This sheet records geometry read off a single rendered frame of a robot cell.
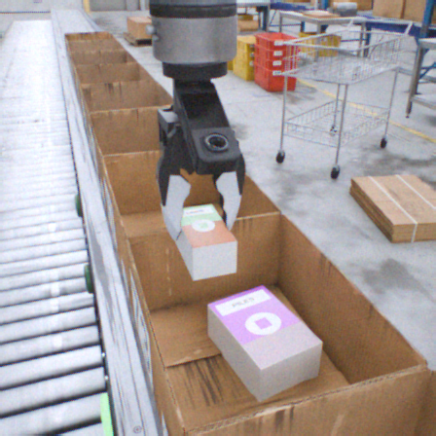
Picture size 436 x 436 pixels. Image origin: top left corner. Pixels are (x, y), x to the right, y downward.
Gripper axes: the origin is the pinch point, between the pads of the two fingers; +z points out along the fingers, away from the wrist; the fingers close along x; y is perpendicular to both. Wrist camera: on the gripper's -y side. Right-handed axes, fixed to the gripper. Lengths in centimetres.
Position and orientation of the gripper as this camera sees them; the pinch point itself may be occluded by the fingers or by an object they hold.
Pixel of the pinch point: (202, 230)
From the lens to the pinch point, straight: 58.4
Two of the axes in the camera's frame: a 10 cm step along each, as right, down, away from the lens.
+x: -9.5, 1.5, -2.7
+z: 0.0, 8.8, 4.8
